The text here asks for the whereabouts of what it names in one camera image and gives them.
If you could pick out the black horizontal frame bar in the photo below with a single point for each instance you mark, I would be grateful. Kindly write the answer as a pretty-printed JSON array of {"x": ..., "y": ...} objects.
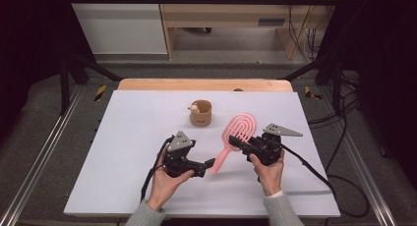
[{"x": 196, "y": 0}]

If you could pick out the pink hairbrush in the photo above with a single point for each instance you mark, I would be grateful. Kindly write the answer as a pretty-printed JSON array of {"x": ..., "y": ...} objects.
[{"x": 224, "y": 158}]

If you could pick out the black curtain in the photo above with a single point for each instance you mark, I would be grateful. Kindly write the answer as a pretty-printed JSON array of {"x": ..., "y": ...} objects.
[
  {"x": 390, "y": 72},
  {"x": 26, "y": 55}
]

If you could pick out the person's left hand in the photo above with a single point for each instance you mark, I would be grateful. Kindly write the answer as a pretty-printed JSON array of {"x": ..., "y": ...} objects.
[{"x": 164, "y": 186}]

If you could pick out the person's right hand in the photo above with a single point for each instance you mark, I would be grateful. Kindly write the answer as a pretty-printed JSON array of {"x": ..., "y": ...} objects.
[{"x": 270, "y": 177}]

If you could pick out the black metal frame stand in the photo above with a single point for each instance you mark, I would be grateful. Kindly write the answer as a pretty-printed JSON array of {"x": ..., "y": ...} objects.
[
  {"x": 337, "y": 85},
  {"x": 64, "y": 85}
]

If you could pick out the wooden table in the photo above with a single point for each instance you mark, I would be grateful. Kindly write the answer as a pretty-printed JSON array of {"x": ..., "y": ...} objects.
[{"x": 203, "y": 85}]

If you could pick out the yellow black hazard tape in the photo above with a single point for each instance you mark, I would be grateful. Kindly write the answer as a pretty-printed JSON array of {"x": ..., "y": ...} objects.
[
  {"x": 100, "y": 93},
  {"x": 308, "y": 92}
]

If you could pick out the brown cup with small figurine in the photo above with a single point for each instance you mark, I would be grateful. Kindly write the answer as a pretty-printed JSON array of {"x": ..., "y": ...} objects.
[{"x": 201, "y": 118}]

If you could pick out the light wooden desk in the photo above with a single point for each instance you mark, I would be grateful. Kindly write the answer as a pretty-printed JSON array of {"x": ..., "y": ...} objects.
[{"x": 223, "y": 14}]

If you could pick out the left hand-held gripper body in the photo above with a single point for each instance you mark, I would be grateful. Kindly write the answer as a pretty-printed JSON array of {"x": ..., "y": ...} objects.
[{"x": 178, "y": 163}]

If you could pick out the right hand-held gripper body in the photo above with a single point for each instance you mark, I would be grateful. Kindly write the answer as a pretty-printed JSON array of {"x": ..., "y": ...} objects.
[{"x": 267, "y": 150}]

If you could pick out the white cabinet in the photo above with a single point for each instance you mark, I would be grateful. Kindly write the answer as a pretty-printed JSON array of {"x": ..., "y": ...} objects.
[{"x": 121, "y": 26}]

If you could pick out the aluminium floor rail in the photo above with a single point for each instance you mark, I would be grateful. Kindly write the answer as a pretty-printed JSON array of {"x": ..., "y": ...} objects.
[
  {"x": 39, "y": 163},
  {"x": 364, "y": 167}
]

